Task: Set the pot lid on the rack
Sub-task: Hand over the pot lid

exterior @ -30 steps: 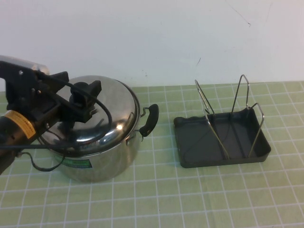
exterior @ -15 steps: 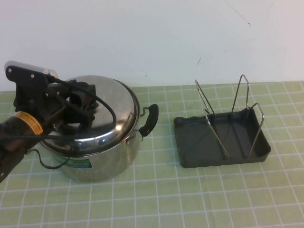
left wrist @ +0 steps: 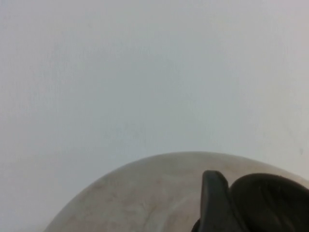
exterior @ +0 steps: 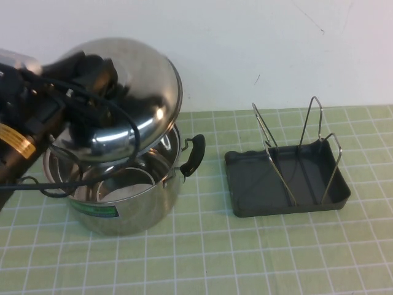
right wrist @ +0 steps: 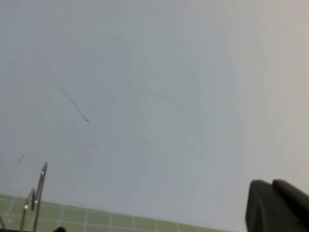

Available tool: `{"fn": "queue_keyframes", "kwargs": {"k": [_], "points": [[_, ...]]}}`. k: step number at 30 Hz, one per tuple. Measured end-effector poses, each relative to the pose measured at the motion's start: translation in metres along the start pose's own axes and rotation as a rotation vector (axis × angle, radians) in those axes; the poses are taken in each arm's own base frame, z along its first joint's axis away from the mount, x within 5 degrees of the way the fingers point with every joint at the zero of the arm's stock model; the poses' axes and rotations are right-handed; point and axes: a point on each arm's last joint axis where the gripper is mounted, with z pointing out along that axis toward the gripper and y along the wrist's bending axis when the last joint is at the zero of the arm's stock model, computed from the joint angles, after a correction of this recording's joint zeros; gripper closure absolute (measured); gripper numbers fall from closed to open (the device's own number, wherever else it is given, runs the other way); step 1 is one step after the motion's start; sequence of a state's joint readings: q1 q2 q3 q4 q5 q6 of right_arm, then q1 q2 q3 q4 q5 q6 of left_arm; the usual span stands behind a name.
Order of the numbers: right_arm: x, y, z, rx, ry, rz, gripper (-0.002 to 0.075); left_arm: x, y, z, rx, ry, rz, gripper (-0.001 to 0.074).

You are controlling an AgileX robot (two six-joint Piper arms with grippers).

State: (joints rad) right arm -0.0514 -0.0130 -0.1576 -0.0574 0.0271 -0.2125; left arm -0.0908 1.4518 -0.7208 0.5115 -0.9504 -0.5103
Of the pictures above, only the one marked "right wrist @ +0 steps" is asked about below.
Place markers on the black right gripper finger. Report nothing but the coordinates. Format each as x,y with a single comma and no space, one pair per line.
277,207

